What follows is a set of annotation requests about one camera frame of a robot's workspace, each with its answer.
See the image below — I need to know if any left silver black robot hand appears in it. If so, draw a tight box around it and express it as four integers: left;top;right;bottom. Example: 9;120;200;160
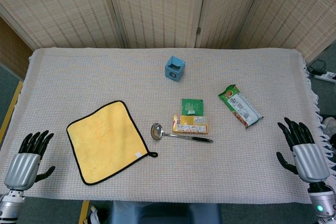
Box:
4;130;56;191

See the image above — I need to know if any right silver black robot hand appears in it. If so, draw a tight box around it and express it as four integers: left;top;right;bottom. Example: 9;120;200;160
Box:
276;116;331;184

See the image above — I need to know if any yellow cloth with black trim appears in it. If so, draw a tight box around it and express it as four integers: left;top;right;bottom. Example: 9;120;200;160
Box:
66;100;159;186

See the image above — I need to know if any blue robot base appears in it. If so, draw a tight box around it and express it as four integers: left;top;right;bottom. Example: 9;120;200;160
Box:
109;200;223;224

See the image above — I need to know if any white shoe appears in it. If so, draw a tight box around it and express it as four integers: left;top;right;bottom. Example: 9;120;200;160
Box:
322;117;336;130

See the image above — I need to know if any white power strip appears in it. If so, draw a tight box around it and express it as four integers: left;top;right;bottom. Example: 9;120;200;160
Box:
313;72;336;82

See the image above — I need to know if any green snack bag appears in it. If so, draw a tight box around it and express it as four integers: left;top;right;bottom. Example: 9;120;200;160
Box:
218;84;265;129

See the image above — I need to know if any yellow food box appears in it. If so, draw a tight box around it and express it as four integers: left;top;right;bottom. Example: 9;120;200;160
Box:
172;114;209;134

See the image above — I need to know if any green sachet packet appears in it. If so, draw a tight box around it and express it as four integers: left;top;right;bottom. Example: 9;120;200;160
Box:
181;98;205;116

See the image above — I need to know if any white woven tablecloth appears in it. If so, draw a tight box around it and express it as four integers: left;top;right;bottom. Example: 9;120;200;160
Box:
0;47;332;206

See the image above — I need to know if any blue open cardboard box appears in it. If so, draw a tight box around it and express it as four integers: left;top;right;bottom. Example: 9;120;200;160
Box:
164;55;186;82

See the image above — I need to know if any woven folding screen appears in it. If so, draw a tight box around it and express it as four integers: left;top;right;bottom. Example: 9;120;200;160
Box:
0;0;336;63

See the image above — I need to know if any steel ladle with black handle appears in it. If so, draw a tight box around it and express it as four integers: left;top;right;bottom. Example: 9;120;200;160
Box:
150;123;214;144

